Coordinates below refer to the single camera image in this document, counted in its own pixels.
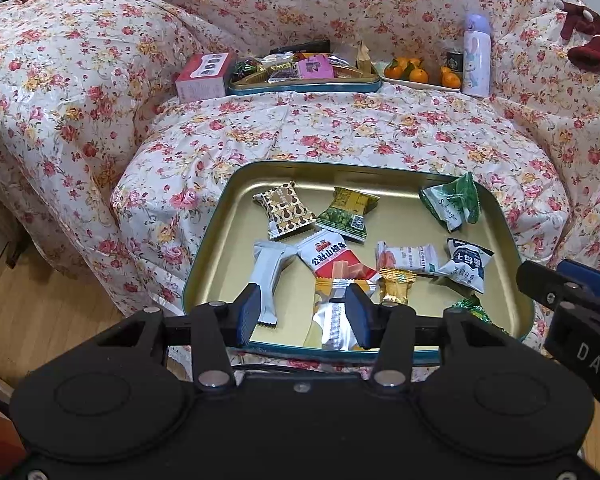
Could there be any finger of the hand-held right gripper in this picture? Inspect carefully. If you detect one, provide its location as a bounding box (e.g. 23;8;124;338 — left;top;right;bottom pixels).
517;260;600;311
557;259;600;301

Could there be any gold candy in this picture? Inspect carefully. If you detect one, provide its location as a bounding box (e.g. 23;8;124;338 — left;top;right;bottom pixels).
377;267;421;306

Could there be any green white snack packet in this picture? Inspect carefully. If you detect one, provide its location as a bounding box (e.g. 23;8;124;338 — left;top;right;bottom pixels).
419;171;482;233

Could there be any white fruit plate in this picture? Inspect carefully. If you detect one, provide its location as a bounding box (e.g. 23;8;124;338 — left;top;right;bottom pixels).
380;60;463;93

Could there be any dark red plush toy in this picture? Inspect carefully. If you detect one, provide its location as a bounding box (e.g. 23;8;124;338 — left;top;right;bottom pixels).
560;1;600;71

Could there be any silver orange snack packet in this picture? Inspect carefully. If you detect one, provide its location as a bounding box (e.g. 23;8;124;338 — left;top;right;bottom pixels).
302;277;378;353

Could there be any pink white cardboard box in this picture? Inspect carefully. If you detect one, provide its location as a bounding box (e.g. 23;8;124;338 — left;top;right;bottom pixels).
175;52;236;102

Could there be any white bottle with purple cap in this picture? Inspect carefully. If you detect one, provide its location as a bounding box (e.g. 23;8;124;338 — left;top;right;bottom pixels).
461;13;492;97

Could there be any black flat box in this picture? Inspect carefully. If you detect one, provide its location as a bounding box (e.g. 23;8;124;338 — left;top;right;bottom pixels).
270;42;331;56

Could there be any grey white long snack packet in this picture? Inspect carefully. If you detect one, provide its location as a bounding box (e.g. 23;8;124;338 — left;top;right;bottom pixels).
252;240;301;328

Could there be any brown gold patterned snack packet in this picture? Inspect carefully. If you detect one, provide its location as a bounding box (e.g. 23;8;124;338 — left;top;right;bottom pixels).
252;181;317;241

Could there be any teal tin tray with snacks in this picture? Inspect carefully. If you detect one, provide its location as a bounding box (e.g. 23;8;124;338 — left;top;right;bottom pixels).
227;62;382;94

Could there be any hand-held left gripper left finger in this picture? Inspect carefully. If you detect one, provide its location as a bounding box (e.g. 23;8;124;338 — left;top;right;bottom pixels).
97;282;263;392

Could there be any pink snack packet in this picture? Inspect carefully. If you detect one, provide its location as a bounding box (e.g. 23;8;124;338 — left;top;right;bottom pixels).
297;56;331;80

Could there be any orange white snack packet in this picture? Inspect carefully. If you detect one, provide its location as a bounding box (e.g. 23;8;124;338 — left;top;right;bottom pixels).
375;241;440;276

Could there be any red white snack packet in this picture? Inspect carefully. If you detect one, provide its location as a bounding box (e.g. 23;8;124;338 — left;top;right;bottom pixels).
296;230;381;283

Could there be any gold tin tray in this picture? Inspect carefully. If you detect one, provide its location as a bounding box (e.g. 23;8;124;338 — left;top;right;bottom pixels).
182;161;535;366

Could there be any yellow green snack packet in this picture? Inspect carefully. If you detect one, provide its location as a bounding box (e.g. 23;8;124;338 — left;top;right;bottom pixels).
315;186;381;245

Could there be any dark sofa leg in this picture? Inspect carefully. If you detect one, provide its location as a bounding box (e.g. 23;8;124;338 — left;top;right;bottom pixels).
5;240;28;268

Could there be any floral sofa cover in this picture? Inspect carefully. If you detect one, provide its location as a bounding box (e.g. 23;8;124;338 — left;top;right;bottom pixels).
0;0;600;381

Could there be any blue white snack packet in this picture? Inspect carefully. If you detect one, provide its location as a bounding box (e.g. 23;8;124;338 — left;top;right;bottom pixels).
436;237;495;293

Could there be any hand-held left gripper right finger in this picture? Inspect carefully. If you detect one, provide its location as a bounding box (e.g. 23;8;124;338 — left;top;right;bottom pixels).
344;282;501;393

